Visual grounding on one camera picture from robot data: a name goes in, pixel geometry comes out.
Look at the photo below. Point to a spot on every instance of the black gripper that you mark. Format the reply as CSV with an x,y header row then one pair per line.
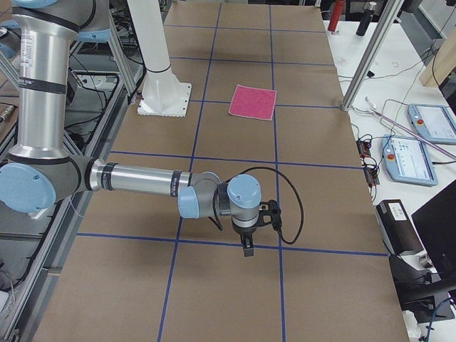
x,y
245,231

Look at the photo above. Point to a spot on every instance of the pink grey microfibre towel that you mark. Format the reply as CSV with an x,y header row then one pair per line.
x,y
255,103

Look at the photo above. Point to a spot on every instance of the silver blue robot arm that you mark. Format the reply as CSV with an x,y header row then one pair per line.
x,y
40,172

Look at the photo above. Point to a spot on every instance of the small circuit board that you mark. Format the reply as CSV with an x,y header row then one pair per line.
x,y
363,148

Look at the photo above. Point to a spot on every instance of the black box with label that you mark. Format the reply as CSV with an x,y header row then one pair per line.
x,y
398,231

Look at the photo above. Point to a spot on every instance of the near blue teach pendant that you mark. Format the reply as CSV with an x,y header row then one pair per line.
x,y
407,160

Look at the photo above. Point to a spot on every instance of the blue teach pendant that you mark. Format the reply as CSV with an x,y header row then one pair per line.
x,y
435,123
407,160

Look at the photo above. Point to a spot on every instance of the black monitor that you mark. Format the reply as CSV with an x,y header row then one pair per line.
x,y
435,224

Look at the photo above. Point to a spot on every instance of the far blue teach pendant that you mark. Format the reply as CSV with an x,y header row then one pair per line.
x,y
435,123

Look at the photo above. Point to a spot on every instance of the red bottle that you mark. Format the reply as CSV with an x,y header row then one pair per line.
x,y
336,14

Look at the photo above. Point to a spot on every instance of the black bottle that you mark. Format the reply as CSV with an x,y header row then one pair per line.
x,y
369,10

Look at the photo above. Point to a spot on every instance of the wooden beam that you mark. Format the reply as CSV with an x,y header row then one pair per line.
x,y
443,62

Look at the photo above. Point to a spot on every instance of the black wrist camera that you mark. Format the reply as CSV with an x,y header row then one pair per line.
x,y
270,214

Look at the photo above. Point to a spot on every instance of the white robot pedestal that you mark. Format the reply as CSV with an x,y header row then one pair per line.
x,y
162,93

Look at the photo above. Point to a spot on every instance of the aluminium frame post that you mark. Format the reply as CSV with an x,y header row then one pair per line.
x,y
381,30

